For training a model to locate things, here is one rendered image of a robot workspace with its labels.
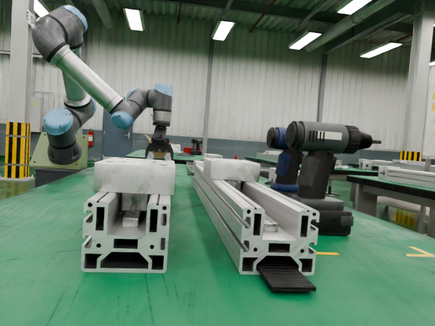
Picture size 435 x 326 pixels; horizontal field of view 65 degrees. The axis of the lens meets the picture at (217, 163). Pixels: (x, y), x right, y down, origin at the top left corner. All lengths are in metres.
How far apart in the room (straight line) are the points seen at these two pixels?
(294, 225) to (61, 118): 1.32
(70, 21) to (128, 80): 10.95
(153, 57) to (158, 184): 12.05
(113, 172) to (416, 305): 0.40
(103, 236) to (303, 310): 0.24
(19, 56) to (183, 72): 6.17
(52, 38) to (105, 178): 0.96
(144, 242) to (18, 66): 7.27
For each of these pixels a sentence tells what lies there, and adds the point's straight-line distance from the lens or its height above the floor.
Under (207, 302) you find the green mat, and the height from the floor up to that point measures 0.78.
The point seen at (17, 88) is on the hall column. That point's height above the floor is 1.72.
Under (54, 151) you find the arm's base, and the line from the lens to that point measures 1.72.
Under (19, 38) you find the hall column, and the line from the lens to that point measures 7.73.
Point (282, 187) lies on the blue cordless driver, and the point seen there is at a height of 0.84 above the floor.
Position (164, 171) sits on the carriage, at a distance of 0.49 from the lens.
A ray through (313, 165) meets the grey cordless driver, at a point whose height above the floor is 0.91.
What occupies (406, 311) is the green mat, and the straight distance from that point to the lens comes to 0.44.
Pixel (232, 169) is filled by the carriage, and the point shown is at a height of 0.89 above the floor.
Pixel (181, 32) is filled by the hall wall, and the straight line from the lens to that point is 12.72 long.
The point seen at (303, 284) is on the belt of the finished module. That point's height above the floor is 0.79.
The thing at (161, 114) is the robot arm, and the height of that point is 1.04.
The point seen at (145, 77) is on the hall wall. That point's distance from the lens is 12.34.
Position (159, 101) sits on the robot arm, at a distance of 1.39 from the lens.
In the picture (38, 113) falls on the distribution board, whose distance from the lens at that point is 12.55.
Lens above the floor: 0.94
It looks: 3 degrees down
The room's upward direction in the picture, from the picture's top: 4 degrees clockwise
